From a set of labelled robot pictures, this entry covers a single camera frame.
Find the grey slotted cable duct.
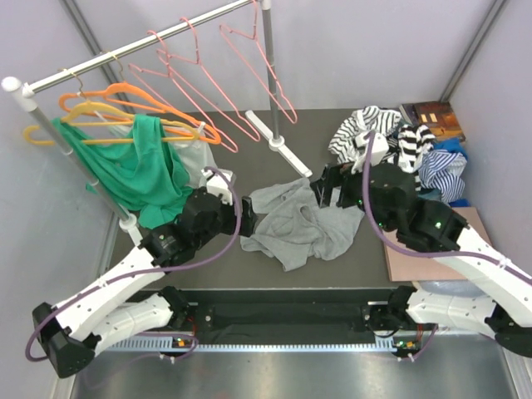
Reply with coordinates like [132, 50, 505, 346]
[107, 335, 398, 353]

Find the white garment on hanger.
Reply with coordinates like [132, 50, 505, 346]
[107, 116, 215, 192]

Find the yellow plastic hanger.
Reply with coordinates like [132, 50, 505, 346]
[14, 81, 204, 145]

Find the pink wire hanger left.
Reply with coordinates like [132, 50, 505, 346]
[127, 29, 239, 154]

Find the pink wire hanger right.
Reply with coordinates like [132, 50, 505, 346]
[219, 0, 298, 124]

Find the pink wire hanger middle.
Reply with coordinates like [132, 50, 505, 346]
[156, 17, 261, 143]

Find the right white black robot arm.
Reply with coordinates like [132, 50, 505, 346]
[310, 164, 531, 357]

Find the orange plastic hanger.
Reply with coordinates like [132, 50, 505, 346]
[58, 52, 223, 145]

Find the bold black white striped garment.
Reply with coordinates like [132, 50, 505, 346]
[386, 125, 435, 174]

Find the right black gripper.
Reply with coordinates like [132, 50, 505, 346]
[309, 154, 394, 233]

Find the grey tank top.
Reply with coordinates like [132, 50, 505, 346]
[240, 178, 364, 272]

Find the pink wire hanger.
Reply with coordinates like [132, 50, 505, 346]
[127, 29, 239, 154]
[219, 0, 298, 124]
[156, 17, 261, 143]

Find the silver clothes rack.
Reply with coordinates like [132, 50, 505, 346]
[0, 0, 313, 246]

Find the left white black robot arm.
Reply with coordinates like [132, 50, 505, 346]
[30, 187, 258, 378]

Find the book with dark cover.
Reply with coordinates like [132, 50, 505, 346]
[399, 101, 466, 142]

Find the pink cardboard sheet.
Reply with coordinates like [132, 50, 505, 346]
[385, 207, 491, 282]

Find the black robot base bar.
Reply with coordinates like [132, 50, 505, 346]
[174, 288, 412, 345]

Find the blue white striped shirt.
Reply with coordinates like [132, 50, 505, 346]
[419, 150, 467, 204]

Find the green tank top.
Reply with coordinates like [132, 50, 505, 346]
[52, 115, 192, 229]

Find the blue garment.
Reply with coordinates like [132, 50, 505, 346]
[433, 137, 469, 160]

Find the black white striped shirt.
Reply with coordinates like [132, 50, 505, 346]
[328, 106, 404, 164]

